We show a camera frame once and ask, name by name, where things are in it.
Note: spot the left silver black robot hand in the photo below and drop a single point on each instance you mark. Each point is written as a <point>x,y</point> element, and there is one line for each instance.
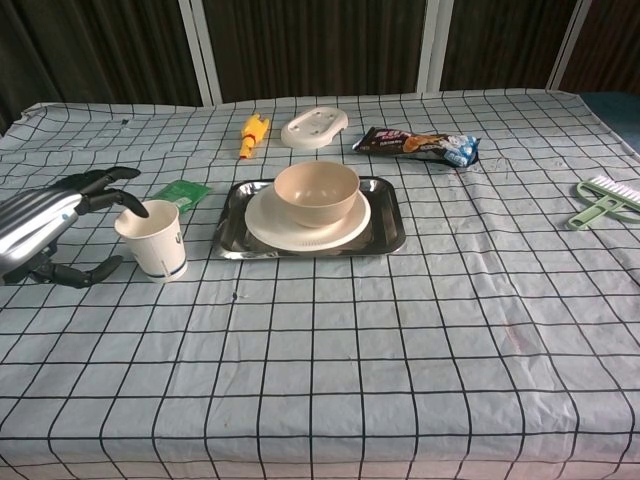
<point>35,220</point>

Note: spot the white paper cup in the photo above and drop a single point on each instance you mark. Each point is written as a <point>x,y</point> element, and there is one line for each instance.
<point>157,245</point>

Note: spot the white round plate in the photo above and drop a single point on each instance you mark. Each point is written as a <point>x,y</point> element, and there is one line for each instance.
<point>310,235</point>

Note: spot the beige bowl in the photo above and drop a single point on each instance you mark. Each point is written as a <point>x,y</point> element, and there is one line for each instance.
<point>317,200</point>

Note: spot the rectangular metal tray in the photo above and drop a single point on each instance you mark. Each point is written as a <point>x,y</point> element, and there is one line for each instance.
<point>385,220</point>

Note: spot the green sachet packet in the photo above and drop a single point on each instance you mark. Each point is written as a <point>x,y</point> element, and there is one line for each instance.
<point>182,192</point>

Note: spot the yellow rubber chicken toy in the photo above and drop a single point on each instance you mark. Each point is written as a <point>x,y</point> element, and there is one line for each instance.
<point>252,135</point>

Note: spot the white oval dish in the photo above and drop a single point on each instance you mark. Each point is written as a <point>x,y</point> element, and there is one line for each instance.
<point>315,127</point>

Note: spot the checked light blue tablecloth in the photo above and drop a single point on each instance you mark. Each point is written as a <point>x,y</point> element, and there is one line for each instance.
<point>320,360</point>

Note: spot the dark snack packet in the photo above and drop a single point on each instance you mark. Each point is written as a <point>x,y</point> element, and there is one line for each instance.
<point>400,142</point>

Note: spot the green cleaning brush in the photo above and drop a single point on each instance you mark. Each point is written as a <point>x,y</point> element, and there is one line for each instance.
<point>612,197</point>

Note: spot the white frame post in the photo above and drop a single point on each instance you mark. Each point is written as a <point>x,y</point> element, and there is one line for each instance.
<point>570,45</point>
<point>200,50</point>
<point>432,45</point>

